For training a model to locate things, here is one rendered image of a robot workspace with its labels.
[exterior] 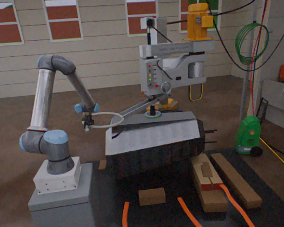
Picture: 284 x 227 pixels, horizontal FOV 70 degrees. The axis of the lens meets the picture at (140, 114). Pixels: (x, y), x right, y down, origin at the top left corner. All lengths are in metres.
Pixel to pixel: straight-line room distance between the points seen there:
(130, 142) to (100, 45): 6.35
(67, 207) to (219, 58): 8.79
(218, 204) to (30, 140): 1.91
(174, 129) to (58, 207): 1.48
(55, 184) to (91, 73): 7.13
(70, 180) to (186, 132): 1.44
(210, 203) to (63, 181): 1.54
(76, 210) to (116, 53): 7.25
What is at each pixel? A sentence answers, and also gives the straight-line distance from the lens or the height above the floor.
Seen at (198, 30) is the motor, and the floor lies 1.85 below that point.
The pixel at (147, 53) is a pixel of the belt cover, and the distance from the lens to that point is 2.34.
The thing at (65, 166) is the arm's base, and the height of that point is 1.02.
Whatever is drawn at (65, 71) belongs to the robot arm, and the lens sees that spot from 1.65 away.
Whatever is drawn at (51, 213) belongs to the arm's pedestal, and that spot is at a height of 0.75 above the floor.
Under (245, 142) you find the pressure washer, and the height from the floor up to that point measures 0.23.
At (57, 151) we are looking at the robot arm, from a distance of 1.49.
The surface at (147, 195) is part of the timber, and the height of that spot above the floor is 0.14.
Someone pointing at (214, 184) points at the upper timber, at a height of 0.23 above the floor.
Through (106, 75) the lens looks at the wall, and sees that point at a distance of 8.43.
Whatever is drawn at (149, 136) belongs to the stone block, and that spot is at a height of 0.74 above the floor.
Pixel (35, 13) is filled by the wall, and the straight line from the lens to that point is 8.72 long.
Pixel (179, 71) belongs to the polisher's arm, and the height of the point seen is 1.39.
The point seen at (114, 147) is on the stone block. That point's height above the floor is 0.67.
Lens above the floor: 1.81
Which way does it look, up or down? 21 degrees down
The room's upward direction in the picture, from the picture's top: 4 degrees counter-clockwise
